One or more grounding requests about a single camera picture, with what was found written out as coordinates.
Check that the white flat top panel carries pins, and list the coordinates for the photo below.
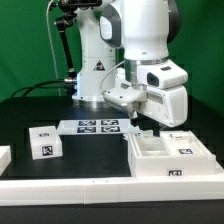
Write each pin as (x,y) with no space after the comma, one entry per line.
(95,126)

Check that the white front border rail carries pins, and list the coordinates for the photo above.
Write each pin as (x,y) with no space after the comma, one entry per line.
(110,190)

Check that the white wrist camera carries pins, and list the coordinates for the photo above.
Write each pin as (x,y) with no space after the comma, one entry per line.
(125,97)

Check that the white cabinet door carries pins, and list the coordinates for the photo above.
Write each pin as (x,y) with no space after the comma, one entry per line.
(138,134)
(180,143)

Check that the white right border rail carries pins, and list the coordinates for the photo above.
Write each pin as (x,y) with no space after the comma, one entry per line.
(203,161)

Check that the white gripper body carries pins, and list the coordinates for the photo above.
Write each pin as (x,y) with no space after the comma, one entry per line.
(169,106)

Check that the white left border piece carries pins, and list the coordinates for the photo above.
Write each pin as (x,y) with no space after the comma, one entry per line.
(5,158)

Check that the white cabinet body box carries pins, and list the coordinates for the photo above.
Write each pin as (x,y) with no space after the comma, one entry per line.
(147,157)

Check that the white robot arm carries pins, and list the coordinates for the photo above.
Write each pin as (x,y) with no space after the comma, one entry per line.
(125,59)

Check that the white border rail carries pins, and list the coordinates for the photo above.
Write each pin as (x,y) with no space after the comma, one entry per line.
(110,190)
(203,161)

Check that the small white cube block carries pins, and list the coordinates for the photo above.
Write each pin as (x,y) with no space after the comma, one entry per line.
(45,142)

